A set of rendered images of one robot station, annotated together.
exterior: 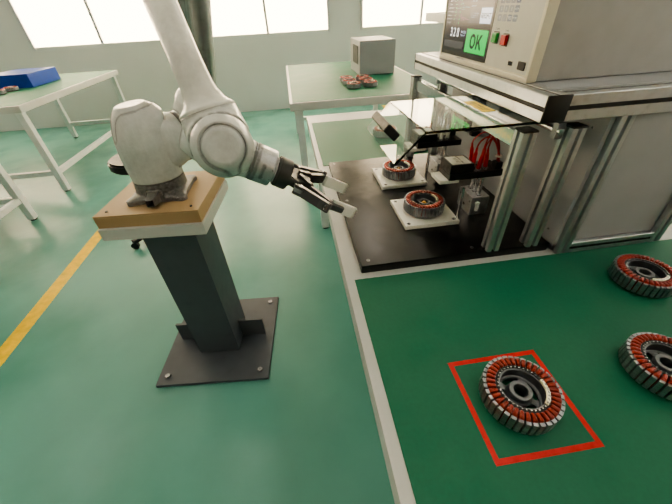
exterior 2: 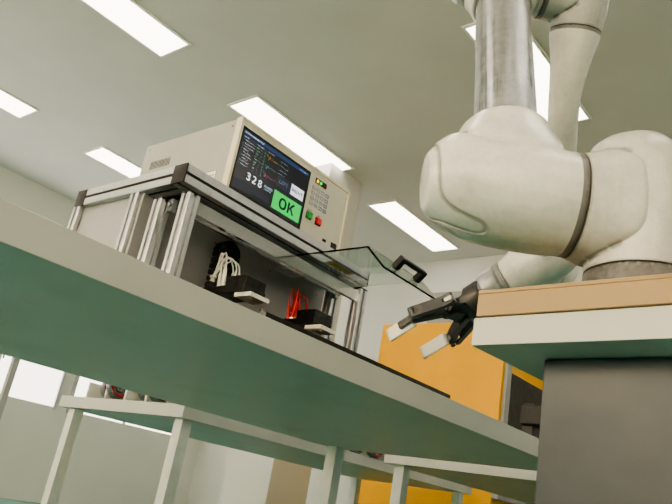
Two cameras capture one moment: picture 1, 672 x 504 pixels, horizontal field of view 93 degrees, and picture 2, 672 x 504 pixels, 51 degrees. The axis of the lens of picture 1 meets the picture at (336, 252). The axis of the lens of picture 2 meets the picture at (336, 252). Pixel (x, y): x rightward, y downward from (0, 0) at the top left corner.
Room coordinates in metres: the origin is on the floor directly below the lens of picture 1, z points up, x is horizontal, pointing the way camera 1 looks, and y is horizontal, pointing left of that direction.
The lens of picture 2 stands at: (1.91, 0.96, 0.47)
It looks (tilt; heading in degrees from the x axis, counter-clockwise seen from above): 20 degrees up; 228
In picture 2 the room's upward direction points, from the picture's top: 10 degrees clockwise
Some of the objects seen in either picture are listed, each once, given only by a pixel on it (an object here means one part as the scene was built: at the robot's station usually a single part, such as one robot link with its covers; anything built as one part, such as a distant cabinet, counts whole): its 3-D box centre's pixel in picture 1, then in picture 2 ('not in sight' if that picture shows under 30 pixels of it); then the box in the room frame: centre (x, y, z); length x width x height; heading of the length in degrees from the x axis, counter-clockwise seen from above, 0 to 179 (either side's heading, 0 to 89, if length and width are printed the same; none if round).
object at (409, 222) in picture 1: (422, 211); not in sight; (0.78, -0.26, 0.78); 0.15 x 0.15 x 0.01; 6
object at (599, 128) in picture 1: (497, 139); (232, 301); (0.93, -0.50, 0.92); 0.66 x 0.01 x 0.30; 6
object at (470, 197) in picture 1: (472, 199); not in sight; (0.80, -0.40, 0.80); 0.07 x 0.05 x 0.06; 6
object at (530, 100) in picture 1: (538, 71); (230, 241); (0.94, -0.56, 1.09); 0.68 x 0.44 x 0.05; 6
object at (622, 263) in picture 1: (643, 274); not in sight; (0.48, -0.65, 0.77); 0.11 x 0.11 x 0.04
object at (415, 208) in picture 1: (423, 203); not in sight; (0.78, -0.26, 0.80); 0.11 x 0.11 x 0.04
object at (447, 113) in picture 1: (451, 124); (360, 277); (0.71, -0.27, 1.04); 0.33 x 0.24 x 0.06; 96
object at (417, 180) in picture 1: (398, 176); not in sight; (1.02, -0.23, 0.78); 0.15 x 0.15 x 0.01; 6
